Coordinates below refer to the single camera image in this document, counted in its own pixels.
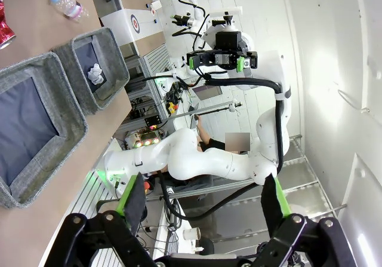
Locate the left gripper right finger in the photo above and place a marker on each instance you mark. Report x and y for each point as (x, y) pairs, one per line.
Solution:
(273, 207)

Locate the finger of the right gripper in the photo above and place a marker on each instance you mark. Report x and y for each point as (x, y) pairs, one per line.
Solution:
(243, 64)
(198, 59)

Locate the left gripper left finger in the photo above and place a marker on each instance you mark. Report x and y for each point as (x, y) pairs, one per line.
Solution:
(134, 201)

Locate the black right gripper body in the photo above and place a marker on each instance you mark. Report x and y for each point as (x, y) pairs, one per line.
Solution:
(228, 41)

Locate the white paper ball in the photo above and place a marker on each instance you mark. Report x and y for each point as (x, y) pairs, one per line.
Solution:
(95, 73)

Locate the clear plastic water bottle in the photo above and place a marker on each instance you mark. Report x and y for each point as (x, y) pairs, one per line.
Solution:
(70, 7)

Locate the crushed red soda can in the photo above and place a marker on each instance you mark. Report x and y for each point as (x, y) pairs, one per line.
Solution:
(6, 34)

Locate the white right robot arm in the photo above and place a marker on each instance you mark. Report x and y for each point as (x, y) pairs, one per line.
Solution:
(185, 153)

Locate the aluminium profile robot stand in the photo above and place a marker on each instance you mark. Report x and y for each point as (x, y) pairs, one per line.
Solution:
(89, 195)

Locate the grey metal boom pole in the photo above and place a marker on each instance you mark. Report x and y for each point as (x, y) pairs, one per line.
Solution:
(209, 109)

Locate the yellow emergency stop button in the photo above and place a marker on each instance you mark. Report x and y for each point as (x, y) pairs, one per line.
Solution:
(172, 107)

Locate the control box with lit buttons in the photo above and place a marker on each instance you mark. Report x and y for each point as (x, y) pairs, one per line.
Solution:
(146, 138)

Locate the white paper cup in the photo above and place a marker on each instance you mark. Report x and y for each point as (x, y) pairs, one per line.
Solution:
(191, 234)

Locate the white cabinet with target mark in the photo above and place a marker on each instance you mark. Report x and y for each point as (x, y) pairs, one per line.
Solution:
(135, 23)

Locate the grey fabric basket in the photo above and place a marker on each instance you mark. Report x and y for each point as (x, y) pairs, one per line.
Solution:
(116, 58)
(68, 114)

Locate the seated person in black shirt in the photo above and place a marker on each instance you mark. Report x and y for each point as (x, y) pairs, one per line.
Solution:
(215, 144)

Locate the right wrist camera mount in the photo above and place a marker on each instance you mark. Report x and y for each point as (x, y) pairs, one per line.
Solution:
(225, 10)

